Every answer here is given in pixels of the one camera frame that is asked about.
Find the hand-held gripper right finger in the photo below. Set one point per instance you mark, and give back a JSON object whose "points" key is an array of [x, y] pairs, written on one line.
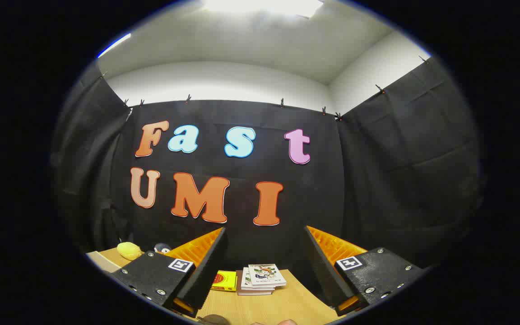
{"points": [[318, 266]]}

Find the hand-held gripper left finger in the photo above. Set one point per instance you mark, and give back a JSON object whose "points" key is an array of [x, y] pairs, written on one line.
{"points": [[210, 266]]}

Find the brown fuzzy shoe with bow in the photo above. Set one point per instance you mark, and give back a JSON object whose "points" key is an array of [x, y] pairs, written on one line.
{"points": [[214, 320]]}

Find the yellow book with red circle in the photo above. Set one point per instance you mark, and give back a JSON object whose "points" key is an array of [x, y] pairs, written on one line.
{"points": [[225, 280]]}

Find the blue white penguin plush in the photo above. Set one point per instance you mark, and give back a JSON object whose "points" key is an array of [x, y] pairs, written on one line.
{"points": [[162, 248]]}

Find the white book with bird cover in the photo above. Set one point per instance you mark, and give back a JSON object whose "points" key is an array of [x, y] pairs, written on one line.
{"points": [[265, 275]]}

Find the yellow plush bun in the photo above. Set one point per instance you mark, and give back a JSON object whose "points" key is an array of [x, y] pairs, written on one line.
{"points": [[129, 250]]}

